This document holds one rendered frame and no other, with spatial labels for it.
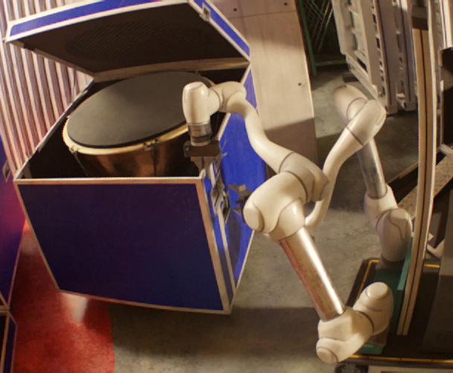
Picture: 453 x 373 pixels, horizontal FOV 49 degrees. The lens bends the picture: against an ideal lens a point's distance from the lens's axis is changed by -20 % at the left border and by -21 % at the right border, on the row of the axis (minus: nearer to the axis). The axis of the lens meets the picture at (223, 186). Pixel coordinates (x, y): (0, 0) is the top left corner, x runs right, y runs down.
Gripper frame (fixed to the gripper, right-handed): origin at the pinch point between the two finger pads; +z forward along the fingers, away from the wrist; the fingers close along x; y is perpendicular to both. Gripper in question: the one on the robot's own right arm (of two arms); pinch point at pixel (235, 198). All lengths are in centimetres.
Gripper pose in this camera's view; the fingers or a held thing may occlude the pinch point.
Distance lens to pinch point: 252.4
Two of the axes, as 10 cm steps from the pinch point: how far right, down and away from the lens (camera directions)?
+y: -8.8, 3.3, -3.4
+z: -4.4, -3.1, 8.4
